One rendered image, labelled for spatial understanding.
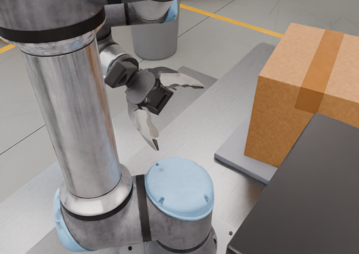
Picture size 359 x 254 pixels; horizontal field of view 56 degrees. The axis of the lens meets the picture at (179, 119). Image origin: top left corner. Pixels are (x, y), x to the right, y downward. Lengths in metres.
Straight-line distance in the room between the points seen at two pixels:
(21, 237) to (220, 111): 0.67
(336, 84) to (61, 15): 0.62
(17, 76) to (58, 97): 2.62
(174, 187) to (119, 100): 2.00
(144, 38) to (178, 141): 1.91
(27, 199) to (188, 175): 0.51
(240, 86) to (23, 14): 0.98
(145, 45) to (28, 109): 1.04
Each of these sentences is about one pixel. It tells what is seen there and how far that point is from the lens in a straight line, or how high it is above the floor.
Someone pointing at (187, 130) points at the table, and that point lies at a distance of 1.05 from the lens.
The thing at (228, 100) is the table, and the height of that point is 0.83.
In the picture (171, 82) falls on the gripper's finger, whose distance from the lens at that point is 0.65.
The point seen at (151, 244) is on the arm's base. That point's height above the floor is 0.93.
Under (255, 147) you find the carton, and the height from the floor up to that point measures 0.89.
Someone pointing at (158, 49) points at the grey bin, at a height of 0.11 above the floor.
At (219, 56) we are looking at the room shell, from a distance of 3.01.
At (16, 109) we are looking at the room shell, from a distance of 2.68.
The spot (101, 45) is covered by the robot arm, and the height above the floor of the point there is 1.18.
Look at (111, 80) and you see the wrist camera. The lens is 0.62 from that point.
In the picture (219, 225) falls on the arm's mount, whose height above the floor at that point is 0.88.
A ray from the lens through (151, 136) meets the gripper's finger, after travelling 0.65.
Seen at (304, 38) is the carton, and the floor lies 1.12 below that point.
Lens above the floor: 1.55
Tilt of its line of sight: 42 degrees down
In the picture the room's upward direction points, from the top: straight up
